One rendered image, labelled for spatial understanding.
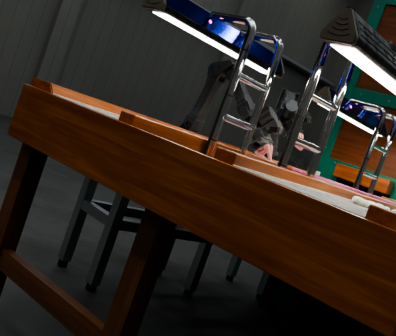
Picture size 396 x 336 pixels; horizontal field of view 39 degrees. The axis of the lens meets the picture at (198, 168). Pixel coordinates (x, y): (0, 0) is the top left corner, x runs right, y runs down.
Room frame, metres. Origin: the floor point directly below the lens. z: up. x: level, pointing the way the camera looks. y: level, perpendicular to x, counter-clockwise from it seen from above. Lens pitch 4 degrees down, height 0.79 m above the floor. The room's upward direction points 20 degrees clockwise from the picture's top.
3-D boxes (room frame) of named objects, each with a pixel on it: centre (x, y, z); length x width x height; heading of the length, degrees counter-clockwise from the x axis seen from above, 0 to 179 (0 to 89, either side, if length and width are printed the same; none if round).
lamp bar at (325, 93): (2.47, -0.57, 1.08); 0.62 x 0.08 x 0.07; 140
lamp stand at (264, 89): (1.67, 0.00, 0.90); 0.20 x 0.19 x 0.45; 140
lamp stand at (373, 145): (2.42, -0.62, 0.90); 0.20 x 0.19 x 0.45; 140
